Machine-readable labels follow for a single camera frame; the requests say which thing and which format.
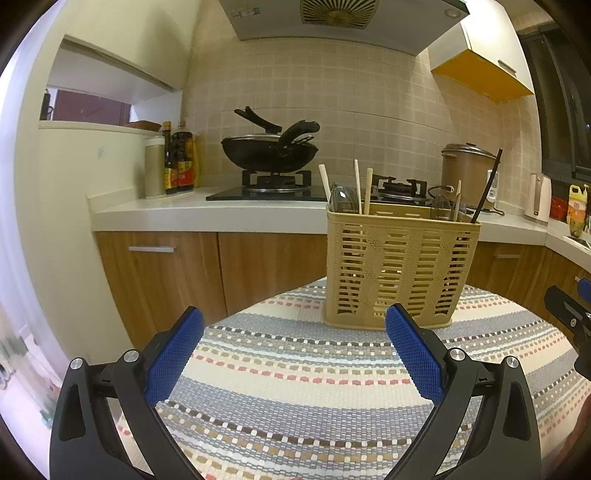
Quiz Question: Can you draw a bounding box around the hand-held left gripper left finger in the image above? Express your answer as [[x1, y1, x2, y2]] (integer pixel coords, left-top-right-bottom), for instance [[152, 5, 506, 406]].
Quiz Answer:
[[49, 306, 205, 480]]

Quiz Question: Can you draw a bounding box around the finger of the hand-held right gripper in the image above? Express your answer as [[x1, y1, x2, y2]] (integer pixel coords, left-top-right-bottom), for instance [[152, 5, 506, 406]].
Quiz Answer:
[[544, 285, 591, 330]]

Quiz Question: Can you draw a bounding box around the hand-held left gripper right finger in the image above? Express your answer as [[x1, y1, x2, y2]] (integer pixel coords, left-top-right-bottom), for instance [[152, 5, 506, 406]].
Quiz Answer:
[[385, 302, 541, 480]]

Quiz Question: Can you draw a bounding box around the yellow plastic utensil basket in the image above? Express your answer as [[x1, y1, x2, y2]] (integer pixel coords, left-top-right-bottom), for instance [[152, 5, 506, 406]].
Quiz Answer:
[[321, 204, 482, 329]]

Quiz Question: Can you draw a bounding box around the dark chopstick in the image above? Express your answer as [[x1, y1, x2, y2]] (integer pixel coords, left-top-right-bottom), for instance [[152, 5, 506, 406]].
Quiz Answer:
[[470, 148, 504, 224]]

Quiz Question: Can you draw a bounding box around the steel sink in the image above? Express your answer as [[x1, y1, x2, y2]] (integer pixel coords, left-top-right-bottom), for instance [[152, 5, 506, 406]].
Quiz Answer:
[[561, 233, 591, 253]]

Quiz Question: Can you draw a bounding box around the yellow detergent bottle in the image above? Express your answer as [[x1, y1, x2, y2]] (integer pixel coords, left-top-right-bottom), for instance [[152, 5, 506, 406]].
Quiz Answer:
[[567, 184, 590, 237]]

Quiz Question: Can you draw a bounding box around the white electric kettle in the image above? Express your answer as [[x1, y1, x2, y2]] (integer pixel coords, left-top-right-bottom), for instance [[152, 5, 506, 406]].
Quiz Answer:
[[524, 173, 552, 225]]

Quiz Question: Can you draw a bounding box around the striped woven tablecloth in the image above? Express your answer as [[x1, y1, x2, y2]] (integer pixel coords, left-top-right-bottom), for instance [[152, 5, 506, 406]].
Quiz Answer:
[[115, 274, 587, 480]]

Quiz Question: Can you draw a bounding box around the white kitchen countertop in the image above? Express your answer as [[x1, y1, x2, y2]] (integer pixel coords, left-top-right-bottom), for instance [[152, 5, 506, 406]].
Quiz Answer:
[[88, 185, 591, 259]]

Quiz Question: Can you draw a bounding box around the brown rice cooker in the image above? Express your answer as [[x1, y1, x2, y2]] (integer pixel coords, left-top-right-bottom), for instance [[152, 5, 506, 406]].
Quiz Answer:
[[441, 143, 497, 209]]

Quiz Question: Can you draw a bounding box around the black gas stove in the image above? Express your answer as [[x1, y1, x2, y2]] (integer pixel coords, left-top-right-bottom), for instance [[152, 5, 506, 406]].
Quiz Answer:
[[205, 171, 439, 204]]

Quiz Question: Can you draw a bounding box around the beige canister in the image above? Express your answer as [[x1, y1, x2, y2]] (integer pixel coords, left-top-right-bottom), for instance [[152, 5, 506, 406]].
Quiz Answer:
[[144, 136, 167, 199]]

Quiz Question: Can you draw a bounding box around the large dark sauce bottle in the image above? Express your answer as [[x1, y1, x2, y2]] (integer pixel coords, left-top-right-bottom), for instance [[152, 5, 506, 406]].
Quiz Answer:
[[173, 121, 195, 191]]

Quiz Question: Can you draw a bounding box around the dark window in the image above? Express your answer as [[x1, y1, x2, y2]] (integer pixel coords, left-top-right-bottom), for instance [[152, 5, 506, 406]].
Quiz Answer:
[[519, 23, 591, 183]]

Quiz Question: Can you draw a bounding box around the black wok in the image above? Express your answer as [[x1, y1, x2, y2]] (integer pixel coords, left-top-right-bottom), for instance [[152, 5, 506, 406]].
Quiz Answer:
[[221, 121, 321, 172]]

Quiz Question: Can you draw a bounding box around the grey range hood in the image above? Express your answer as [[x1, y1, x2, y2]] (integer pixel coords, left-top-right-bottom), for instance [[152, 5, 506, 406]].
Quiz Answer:
[[218, 0, 471, 58]]

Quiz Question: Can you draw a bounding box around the black power cable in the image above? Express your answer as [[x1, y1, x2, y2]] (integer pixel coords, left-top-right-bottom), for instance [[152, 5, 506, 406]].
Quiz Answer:
[[427, 185, 506, 217]]

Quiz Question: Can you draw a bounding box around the white and yellow wall cabinet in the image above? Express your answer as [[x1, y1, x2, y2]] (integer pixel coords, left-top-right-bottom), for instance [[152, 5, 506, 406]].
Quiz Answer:
[[429, 18, 536, 103]]

